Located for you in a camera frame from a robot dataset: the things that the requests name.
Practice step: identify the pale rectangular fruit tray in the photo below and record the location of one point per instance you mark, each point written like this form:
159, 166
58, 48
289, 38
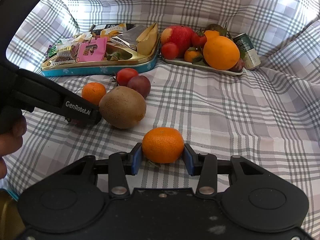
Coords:
212, 69

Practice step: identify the grey plaid blanket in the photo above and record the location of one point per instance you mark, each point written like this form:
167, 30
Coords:
225, 105

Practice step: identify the blue snowflake snack tin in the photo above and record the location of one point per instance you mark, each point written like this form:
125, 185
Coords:
100, 70

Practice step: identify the clear wrapped brown snack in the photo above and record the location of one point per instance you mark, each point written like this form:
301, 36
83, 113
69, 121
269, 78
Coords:
65, 53

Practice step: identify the large orange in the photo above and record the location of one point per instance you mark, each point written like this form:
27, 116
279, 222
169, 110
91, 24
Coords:
221, 52

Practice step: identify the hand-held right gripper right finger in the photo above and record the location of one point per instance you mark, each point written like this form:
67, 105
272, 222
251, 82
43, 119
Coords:
188, 160

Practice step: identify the cream candy packet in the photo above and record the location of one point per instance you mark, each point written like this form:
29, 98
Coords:
80, 38

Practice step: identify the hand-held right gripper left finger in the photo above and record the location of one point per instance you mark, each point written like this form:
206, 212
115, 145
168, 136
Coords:
136, 160

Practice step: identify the round red tomato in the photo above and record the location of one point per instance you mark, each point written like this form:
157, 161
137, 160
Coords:
170, 50

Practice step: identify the dark red plum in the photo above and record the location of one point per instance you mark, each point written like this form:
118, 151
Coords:
140, 85
237, 66

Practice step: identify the silver foil packet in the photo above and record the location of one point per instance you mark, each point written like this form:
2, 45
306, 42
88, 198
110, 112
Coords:
127, 38

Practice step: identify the black snack packet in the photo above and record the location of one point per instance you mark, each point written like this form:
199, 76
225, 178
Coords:
98, 27

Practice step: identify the green candy wrapper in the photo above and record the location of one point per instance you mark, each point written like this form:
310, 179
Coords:
51, 50

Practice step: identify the yellow snack packet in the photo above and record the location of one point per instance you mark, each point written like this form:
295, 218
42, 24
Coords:
112, 31

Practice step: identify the pink snack packet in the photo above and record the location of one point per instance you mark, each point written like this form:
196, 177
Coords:
93, 51

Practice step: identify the green white drink can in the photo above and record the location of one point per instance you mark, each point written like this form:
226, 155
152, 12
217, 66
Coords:
247, 50

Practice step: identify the brown paper packet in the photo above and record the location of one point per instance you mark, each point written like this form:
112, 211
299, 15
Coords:
147, 42

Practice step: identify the gold tin box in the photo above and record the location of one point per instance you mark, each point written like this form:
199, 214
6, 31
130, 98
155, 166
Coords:
7, 212

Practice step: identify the red apple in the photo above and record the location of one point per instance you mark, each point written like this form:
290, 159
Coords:
178, 38

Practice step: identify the leafy mandarin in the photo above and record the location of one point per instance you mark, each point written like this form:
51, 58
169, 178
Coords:
192, 55

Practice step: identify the red tomato with green stem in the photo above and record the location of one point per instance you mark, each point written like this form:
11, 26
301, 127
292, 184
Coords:
198, 39
126, 76

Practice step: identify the person's left hand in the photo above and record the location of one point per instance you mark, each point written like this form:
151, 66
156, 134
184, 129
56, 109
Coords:
12, 140

